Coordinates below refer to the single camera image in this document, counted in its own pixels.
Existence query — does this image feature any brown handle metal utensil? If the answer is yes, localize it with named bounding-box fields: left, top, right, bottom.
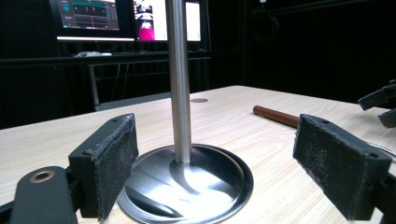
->
left=252, top=105, right=396, bottom=158

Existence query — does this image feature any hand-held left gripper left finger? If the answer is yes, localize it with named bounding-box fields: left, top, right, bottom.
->
left=67, top=113, right=140, bottom=221

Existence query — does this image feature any steel stand with round base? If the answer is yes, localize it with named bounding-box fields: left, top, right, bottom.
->
left=117, top=0, right=254, bottom=224

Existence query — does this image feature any white object on desk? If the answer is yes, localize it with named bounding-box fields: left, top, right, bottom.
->
left=74, top=50, right=113, bottom=58

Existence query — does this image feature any monitor with dark screen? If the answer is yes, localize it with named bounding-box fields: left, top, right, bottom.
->
left=49, top=0, right=136, bottom=42

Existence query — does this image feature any monitor with white screen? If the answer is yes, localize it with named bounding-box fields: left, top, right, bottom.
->
left=134, top=0, right=204, bottom=43

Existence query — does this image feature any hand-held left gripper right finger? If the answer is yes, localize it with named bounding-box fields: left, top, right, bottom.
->
left=292, top=113, right=393, bottom=221

